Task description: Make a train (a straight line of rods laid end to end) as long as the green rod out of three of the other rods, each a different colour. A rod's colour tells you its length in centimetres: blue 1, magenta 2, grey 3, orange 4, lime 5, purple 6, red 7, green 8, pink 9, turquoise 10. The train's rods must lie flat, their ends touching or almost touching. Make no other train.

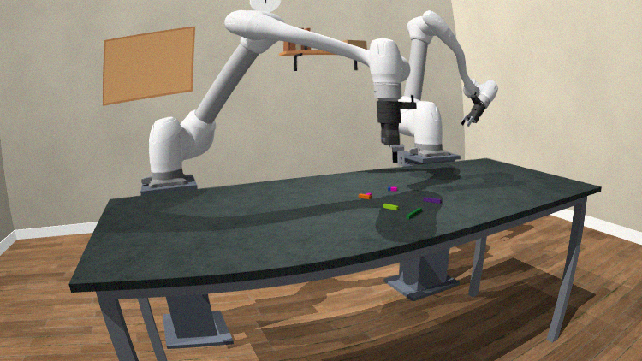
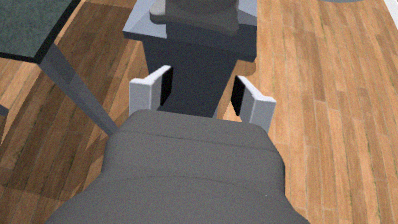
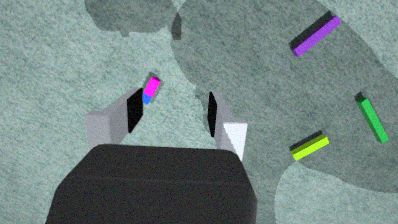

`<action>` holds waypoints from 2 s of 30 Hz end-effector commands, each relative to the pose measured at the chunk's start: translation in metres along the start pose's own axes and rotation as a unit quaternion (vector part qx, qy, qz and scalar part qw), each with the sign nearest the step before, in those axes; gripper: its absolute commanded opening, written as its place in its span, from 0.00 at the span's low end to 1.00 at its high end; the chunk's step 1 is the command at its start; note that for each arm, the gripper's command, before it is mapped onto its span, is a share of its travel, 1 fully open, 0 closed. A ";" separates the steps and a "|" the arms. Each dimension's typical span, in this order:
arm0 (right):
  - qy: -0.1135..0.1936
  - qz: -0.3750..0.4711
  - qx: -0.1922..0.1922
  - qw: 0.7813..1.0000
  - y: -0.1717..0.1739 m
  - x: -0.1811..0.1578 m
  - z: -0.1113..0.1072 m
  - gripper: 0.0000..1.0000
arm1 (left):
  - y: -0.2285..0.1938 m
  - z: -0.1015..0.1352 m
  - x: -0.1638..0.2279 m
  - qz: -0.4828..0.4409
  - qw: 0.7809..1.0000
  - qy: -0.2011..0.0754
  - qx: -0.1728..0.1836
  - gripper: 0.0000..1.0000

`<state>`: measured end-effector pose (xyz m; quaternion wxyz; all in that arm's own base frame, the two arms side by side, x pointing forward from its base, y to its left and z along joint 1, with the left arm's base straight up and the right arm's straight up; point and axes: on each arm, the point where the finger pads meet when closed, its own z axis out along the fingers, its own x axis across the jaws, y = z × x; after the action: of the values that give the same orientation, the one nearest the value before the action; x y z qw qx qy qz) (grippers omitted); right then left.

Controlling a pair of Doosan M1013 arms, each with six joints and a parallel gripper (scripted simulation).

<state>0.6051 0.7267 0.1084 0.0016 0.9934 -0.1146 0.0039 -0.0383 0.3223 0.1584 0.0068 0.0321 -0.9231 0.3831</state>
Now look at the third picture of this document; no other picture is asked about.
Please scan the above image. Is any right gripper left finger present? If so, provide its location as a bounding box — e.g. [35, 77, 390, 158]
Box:
[84, 87, 143, 151]

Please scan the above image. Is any magenta block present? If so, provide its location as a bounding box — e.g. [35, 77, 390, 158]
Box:
[144, 77, 160, 97]

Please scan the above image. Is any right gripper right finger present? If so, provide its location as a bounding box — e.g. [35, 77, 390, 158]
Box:
[207, 92, 247, 161]

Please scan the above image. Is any purple rod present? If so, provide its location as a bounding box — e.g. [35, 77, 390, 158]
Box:
[291, 16, 341, 57]

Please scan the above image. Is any small blue cube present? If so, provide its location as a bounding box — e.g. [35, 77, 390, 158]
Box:
[143, 93, 151, 104]

